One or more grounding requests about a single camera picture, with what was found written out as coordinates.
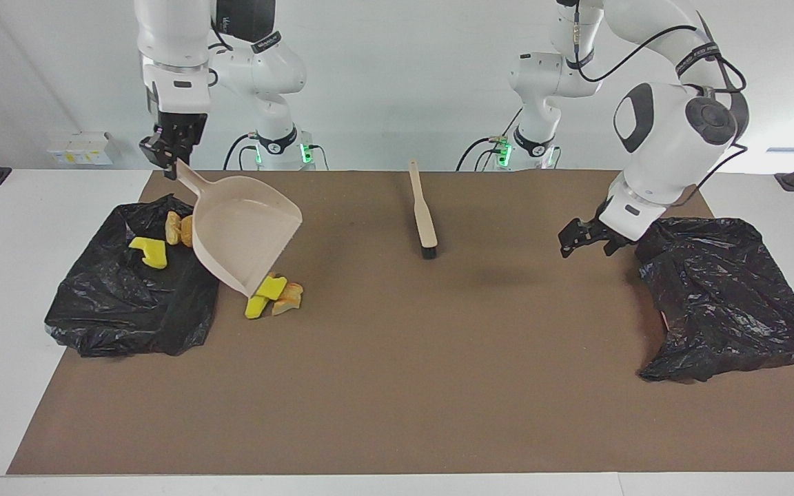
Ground notched yellow sponge piece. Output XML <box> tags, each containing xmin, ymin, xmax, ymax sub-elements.
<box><xmin>128</xmin><ymin>237</ymin><xmax>168</xmax><ymax>269</ymax></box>

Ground beige plastic dustpan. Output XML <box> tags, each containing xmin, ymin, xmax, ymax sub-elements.
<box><xmin>175</xmin><ymin>158</ymin><xmax>303</xmax><ymax>297</ymax></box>

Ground beige hand brush black bristles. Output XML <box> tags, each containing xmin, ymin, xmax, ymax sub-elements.
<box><xmin>409</xmin><ymin>161</ymin><xmax>439</xmax><ymax>260</ymax></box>

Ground yellow sponge piece green side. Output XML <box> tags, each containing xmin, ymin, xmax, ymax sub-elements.
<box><xmin>259</xmin><ymin>273</ymin><xmax>288</xmax><ymax>301</ymax></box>

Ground pale striped bread piece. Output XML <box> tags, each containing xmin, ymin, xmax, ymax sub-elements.
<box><xmin>272</xmin><ymin>281</ymin><xmax>304</xmax><ymax>316</ymax></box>

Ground white cardboard box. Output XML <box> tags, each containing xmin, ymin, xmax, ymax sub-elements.
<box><xmin>47</xmin><ymin>132</ymin><xmax>114</xmax><ymax>166</ymax></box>

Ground right black garbage bag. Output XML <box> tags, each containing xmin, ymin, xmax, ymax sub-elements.
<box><xmin>635</xmin><ymin>217</ymin><xmax>794</xmax><ymax>383</ymax></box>

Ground black garbage bag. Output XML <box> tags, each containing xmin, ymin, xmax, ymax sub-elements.
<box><xmin>44</xmin><ymin>194</ymin><xmax>224</xmax><ymax>358</ymax></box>
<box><xmin>635</xmin><ymin>217</ymin><xmax>794</xmax><ymax>383</ymax></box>

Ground left black garbage bag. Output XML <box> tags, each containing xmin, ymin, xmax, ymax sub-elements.
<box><xmin>44</xmin><ymin>194</ymin><xmax>224</xmax><ymax>358</ymax></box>

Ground brown table mat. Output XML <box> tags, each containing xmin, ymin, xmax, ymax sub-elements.
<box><xmin>6</xmin><ymin>170</ymin><xmax>794</xmax><ymax>475</ymax></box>

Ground black right base cable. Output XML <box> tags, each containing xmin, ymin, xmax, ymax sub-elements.
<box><xmin>223</xmin><ymin>134</ymin><xmax>260</xmax><ymax>171</ymax></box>

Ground black base cable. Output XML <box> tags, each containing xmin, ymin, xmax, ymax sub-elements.
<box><xmin>223</xmin><ymin>134</ymin><xmax>260</xmax><ymax>171</ymax></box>
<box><xmin>456</xmin><ymin>107</ymin><xmax>525</xmax><ymax>172</ymax></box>

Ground black left base cable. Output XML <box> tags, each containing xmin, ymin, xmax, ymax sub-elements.
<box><xmin>456</xmin><ymin>107</ymin><xmax>525</xmax><ymax>172</ymax></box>

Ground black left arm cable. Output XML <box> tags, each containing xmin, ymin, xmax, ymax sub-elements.
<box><xmin>573</xmin><ymin>0</ymin><xmax>749</xmax><ymax>207</ymax></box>

